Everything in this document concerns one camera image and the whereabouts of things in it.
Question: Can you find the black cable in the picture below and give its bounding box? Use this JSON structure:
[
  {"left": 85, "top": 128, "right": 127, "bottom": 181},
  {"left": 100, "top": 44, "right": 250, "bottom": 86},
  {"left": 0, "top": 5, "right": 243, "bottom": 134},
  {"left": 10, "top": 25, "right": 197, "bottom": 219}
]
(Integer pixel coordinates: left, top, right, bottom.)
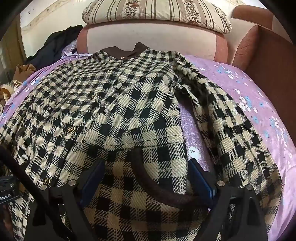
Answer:
[{"left": 0, "top": 146, "right": 71, "bottom": 241}]

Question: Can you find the brown white patterned blanket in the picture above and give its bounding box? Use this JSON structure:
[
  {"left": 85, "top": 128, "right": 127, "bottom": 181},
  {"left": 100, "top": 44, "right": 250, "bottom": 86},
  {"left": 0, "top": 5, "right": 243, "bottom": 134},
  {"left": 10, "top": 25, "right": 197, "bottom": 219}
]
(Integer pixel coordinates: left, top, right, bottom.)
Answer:
[{"left": 0, "top": 80, "right": 23, "bottom": 112}]

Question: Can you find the dark jacket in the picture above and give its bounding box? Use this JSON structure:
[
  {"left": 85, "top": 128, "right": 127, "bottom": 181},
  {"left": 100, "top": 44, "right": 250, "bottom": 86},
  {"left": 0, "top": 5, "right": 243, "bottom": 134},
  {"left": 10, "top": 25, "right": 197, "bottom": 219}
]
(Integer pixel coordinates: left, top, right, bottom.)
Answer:
[{"left": 24, "top": 25, "right": 83, "bottom": 70}]

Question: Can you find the wooden wardrobe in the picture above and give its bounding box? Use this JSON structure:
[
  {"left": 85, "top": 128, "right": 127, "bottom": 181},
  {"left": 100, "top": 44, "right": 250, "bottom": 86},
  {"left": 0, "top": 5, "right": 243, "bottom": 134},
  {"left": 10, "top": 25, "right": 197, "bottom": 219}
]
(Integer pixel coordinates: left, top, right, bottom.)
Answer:
[{"left": 0, "top": 21, "right": 26, "bottom": 78}]

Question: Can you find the purple floral bed sheet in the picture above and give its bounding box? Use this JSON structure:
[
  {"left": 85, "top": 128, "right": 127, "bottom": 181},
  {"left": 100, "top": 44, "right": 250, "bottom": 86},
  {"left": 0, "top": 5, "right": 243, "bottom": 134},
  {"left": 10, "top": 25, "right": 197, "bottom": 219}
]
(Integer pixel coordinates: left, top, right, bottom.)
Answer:
[{"left": 0, "top": 54, "right": 296, "bottom": 241}]

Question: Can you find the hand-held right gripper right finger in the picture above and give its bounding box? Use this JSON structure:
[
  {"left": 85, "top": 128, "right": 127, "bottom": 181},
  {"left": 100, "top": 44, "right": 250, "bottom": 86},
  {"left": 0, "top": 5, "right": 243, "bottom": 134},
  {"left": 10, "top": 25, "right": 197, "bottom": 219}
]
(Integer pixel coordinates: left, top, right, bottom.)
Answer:
[{"left": 187, "top": 159, "right": 269, "bottom": 241}]

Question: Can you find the striped floral pillow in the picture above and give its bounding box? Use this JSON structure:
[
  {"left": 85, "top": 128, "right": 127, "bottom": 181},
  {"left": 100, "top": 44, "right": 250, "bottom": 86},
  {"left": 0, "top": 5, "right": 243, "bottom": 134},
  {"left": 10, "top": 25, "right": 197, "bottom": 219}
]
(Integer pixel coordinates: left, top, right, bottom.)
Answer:
[{"left": 82, "top": 0, "right": 232, "bottom": 34}]

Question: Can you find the black cream checkered coat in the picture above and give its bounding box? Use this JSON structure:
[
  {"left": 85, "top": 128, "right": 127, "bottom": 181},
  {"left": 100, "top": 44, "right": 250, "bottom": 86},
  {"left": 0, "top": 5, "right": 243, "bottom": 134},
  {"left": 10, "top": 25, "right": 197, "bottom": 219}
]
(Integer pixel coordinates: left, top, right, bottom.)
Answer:
[{"left": 0, "top": 43, "right": 284, "bottom": 241}]

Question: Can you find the pink padded headboard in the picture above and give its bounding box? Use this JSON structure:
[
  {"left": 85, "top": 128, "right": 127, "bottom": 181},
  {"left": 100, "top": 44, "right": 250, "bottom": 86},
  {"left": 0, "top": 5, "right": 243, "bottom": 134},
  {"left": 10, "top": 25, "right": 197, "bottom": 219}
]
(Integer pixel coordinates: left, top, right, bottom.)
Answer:
[{"left": 77, "top": 22, "right": 228, "bottom": 64}]

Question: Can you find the pink brown sofa armrest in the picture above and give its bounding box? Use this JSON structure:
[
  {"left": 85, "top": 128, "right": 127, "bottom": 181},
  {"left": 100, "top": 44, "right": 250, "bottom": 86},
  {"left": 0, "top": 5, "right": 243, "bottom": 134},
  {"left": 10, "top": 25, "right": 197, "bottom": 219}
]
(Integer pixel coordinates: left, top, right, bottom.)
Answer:
[{"left": 228, "top": 5, "right": 274, "bottom": 67}]

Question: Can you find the brown cloth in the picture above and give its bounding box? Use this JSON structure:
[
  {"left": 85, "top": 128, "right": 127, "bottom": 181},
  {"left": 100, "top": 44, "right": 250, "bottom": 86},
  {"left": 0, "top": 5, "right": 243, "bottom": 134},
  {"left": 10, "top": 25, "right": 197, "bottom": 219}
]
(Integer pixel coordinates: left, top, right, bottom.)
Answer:
[{"left": 13, "top": 64, "right": 37, "bottom": 81}]

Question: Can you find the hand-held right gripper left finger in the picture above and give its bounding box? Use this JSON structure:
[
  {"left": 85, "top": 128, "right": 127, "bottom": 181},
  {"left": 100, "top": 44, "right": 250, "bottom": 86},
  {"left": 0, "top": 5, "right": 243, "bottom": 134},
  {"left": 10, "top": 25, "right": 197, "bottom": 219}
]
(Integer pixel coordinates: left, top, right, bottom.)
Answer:
[{"left": 25, "top": 159, "right": 107, "bottom": 241}]

